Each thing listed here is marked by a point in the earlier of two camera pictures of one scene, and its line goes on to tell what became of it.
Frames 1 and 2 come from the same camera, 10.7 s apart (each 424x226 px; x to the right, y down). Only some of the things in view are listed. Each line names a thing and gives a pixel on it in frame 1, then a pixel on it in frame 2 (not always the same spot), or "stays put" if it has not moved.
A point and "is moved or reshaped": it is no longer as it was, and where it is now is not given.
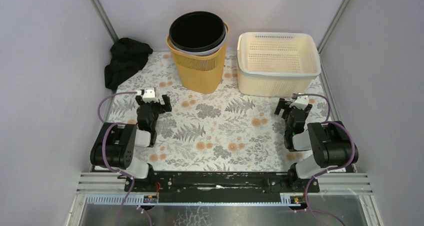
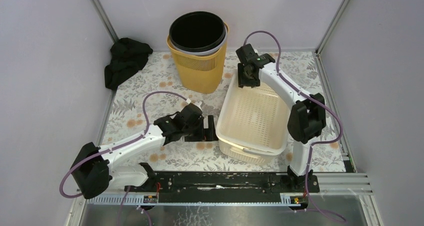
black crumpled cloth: x=128 y=56 stays put
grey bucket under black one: x=206 y=52 stays put
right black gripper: x=280 y=105 -> x=242 y=81
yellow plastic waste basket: x=200 y=74 stays put
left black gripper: x=152 y=105 -> x=201 y=129
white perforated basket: x=279 y=53 -> x=253 y=119
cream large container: x=273 y=86 is moved or reshaped
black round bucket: x=196 y=30 stays put
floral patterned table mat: x=222 y=130 stays put
